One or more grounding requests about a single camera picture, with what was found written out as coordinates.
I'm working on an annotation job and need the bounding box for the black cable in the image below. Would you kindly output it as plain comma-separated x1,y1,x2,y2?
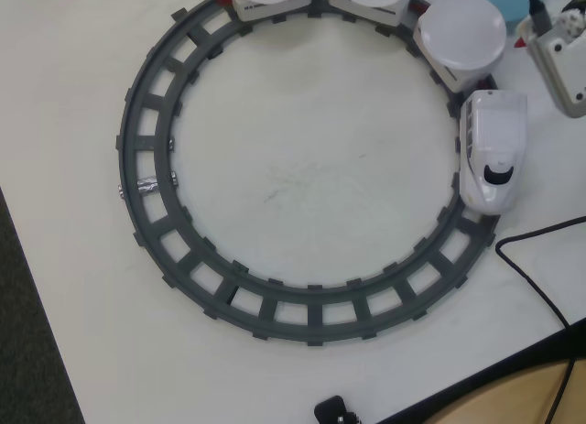
495,215,586,424

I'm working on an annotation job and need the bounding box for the light blue dish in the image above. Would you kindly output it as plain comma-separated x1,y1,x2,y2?
448,0,532,23

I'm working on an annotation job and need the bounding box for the white toy train car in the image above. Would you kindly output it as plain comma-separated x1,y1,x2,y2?
227,0,318,23
413,11,505,94
326,0,414,27

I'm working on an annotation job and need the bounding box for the grey circular toy train track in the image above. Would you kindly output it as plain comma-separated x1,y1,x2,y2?
113,0,501,350

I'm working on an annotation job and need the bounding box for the white Shinkansen toy locomotive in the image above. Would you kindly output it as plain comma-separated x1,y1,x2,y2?
457,88,529,214

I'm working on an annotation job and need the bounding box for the black camera cable plug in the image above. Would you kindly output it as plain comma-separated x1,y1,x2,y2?
526,0,553,34

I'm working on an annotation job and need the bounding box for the black clamp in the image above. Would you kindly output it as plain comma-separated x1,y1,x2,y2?
313,395,364,424

